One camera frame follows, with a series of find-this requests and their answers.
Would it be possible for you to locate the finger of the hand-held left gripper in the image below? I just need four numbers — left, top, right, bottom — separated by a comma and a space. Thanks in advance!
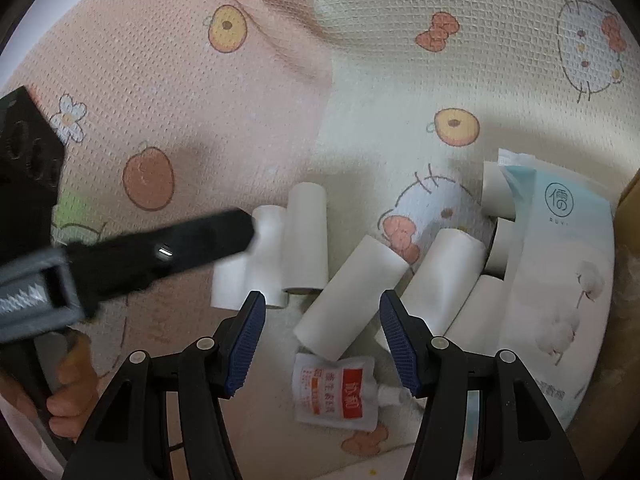
65, 208, 258, 319

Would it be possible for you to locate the brown cardboard box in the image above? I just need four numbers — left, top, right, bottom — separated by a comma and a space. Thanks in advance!
565, 165, 640, 466

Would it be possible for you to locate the person's left hand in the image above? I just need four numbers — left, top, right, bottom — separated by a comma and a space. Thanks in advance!
45, 332, 101, 443

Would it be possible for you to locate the pink printed bed cover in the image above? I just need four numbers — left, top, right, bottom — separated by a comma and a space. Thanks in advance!
0, 0, 336, 461

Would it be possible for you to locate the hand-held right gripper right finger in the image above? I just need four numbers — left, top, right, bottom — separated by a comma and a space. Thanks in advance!
379, 289, 586, 480

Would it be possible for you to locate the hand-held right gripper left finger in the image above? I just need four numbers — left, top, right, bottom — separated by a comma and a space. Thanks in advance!
62, 290, 267, 480

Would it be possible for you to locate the cream printed bed cover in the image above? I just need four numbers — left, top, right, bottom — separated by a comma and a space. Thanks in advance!
215, 0, 640, 456

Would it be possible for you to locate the white cotton-print tissue pack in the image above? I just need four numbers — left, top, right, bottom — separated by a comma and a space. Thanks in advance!
497, 149, 617, 418

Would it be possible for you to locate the red label white pouch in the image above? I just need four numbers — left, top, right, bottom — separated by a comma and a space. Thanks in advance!
292, 352, 416, 433

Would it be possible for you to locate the pile of white paper tubes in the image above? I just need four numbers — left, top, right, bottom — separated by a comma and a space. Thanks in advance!
211, 162, 518, 361

